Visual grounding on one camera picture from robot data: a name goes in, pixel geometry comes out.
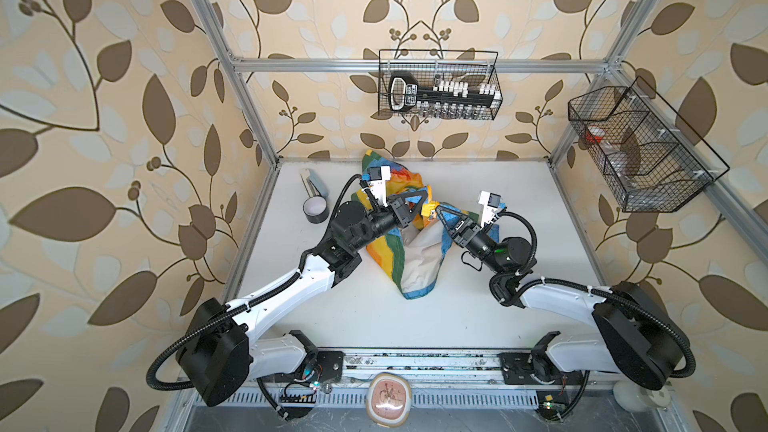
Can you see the wire basket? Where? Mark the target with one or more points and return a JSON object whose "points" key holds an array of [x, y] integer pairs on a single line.
{"points": [[652, 158], [470, 66]]}

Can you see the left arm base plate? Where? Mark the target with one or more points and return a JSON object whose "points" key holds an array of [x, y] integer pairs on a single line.
{"points": [[323, 366]]}

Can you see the right wire basket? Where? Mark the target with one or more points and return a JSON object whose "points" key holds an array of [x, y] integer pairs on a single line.
{"points": [[652, 158]]}

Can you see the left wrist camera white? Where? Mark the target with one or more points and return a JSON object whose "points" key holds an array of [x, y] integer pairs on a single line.
{"points": [[375, 185]]}

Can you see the black socket set rail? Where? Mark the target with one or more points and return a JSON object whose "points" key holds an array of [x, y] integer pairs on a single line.
{"points": [[404, 93]]}

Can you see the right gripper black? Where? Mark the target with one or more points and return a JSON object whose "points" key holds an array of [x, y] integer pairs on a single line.
{"points": [[466, 233]]}

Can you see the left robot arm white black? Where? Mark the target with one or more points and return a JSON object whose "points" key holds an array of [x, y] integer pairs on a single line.
{"points": [[224, 346]]}

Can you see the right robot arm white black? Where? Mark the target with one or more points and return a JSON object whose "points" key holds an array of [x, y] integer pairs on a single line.
{"points": [[634, 336]]}

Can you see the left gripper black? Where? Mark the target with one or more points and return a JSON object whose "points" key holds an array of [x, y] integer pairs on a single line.
{"points": [[396, 210]]}

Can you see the rainbow striped jacket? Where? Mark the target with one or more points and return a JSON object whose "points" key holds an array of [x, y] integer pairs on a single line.
{"points": [[412, 257]]}

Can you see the black tape roll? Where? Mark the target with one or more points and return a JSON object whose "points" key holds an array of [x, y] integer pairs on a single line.
{"points": [[316, 209]]}

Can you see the back wire basket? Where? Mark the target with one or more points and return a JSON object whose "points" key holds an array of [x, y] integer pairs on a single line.
{"points": [[470, 66]]}

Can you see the pink round timer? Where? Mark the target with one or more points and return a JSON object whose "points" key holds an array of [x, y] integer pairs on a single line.
{"points": [[389, 400]]}

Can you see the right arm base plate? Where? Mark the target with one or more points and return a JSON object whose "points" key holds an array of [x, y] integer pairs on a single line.
{"points": [[527, 368]]}

